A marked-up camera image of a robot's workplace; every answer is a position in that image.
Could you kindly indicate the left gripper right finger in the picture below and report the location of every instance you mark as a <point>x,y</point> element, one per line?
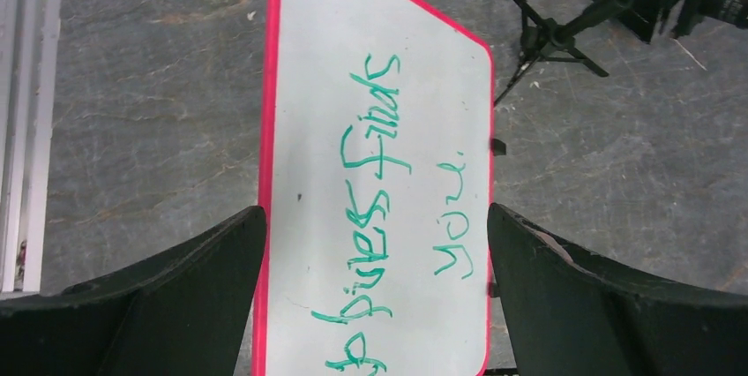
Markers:
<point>571,311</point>

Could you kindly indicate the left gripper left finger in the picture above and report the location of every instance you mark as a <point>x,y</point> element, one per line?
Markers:
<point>182,311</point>

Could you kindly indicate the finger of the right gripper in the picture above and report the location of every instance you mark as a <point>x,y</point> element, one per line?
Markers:
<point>647,17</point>

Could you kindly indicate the grey microphone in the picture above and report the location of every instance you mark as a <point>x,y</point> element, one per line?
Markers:
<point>545,40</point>

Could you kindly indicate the pink framed whiteboard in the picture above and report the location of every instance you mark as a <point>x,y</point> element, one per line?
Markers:
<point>375,175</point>

